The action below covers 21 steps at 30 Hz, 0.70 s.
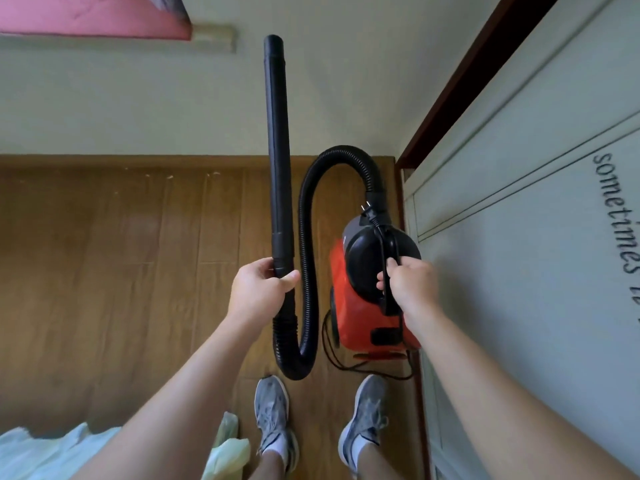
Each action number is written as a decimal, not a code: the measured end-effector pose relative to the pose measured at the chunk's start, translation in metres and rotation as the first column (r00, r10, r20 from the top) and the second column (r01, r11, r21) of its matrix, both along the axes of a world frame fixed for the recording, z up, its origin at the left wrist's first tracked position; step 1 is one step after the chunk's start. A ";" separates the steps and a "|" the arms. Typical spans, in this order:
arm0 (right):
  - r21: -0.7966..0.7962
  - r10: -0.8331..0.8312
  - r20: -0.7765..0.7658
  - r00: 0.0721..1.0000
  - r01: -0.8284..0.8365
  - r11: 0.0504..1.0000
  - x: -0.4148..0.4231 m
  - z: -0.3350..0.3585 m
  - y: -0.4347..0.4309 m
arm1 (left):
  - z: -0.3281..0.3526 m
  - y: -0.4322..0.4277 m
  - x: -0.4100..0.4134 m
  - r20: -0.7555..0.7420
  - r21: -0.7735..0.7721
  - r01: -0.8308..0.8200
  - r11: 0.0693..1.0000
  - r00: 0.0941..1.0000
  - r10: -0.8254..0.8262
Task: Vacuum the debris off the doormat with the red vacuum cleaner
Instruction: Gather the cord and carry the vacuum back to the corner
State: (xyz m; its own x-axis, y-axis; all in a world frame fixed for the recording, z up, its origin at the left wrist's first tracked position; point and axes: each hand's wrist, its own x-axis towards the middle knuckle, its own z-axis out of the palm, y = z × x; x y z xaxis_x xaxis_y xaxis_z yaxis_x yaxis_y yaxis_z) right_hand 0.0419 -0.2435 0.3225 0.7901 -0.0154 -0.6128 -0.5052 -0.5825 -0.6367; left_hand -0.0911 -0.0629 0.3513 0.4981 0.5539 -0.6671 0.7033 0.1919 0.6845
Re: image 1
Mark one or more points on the person's left hand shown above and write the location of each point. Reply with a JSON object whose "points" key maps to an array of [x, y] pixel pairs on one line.
{"points": [[255, 292]]}

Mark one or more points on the person's right hand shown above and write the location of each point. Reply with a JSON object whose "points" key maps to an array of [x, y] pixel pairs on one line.
{"points": [[415, 289]]}

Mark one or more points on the person's left thumb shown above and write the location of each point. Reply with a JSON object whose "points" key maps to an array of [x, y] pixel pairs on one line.
{"points": [[289, 280]]}

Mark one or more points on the person's right thumb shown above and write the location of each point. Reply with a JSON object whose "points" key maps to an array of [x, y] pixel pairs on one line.
{"points": [[392, 266]]}

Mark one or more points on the red and black vacuum cleaner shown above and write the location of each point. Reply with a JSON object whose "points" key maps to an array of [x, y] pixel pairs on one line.
{"points": [[372, 284]]}

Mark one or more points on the black vacuum wand tube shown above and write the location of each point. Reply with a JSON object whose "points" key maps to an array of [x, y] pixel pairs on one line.
{"points": [[278, 154]]}

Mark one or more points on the person's right forearm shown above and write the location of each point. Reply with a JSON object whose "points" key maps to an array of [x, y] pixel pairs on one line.
{"points": [[500, 409]]}

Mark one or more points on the person's left forearm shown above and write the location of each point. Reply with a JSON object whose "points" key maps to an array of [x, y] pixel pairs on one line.
{"points": [[165, 409]]}

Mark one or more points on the person's left grey sneaker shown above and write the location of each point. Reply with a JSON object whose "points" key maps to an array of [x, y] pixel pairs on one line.
{"points": [[272, 414]]}

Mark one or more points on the person's grey sneaker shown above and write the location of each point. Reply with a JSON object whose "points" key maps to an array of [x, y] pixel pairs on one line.
{"points": [[272, 414], [365, 414]]}

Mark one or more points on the white wardrobe door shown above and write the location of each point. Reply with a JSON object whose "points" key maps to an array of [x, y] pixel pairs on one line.
{"points": [[540, 254]]}

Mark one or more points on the person's right grey sneaker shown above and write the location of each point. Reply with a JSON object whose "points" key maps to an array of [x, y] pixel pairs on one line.
{"points": [[365, 414]]}

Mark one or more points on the light green plastic bag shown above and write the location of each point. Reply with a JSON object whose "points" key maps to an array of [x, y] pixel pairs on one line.
{"points": [[227, 449]]}

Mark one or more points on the person's left leg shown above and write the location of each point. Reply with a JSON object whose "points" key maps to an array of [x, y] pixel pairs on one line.
{"points": [[272, 464]]}

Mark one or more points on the person's leg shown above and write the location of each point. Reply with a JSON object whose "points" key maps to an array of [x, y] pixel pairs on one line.
{"points": [[272, 464], [370, 462]]}

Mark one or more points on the person's right leg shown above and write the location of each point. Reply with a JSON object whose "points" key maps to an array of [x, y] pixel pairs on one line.
{"points": [[370, 462]]}

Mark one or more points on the white plastic bag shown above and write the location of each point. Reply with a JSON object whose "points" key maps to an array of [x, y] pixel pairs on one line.
{"points": [[50, 452]]}

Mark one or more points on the pink mattress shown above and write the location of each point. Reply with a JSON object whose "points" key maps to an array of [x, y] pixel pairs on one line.
{"points": [[95, 17]]}

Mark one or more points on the dark brown door frame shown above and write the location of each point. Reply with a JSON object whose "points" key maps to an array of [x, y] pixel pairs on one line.
{"points": [[465, 79]]}

